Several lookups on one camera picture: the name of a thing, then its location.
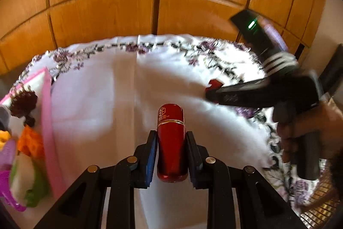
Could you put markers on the pink shallow tray box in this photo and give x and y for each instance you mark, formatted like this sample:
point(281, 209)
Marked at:
point(41, 83)

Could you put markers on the person right hand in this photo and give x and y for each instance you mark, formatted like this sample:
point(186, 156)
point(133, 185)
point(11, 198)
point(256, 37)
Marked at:
point(325, 118)

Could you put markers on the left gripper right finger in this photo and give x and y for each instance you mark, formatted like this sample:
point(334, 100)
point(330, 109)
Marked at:
point(237, 198)

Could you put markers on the green white square container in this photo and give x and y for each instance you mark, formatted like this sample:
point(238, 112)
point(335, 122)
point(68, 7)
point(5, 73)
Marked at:
point(28, 184)

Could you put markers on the red lipstick tube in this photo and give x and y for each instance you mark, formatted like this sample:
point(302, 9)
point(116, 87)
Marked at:
point(172, 161)

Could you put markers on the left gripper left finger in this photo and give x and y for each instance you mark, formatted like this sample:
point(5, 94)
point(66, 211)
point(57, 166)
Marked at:
point(109, 189)

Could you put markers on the orange plastic piece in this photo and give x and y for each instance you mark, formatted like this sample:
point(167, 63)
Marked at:
point(4, 137)

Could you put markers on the white floral embroidered tablecloth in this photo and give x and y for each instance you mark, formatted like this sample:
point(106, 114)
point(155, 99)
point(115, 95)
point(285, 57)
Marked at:
point(105, 97)

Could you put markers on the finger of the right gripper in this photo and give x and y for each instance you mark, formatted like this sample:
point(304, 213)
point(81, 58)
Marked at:
point(253, 94)

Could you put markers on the brown studded round brush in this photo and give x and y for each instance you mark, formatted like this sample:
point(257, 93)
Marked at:
point(23, 102)

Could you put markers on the black cylindrical cap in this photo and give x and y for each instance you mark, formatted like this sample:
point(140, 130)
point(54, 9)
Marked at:
point(5, 116)

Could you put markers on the purple yellow oval case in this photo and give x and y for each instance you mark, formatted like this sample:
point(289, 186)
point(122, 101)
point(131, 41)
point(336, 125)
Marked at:
point(7, 155)

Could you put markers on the magenta plastic cup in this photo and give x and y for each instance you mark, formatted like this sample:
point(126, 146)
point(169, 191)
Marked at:
point(6, 191)

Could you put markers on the red plastic block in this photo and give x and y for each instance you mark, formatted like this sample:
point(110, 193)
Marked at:
point(213, 85)

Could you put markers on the small orange block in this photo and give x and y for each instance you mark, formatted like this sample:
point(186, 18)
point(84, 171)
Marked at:
point(31, 144)

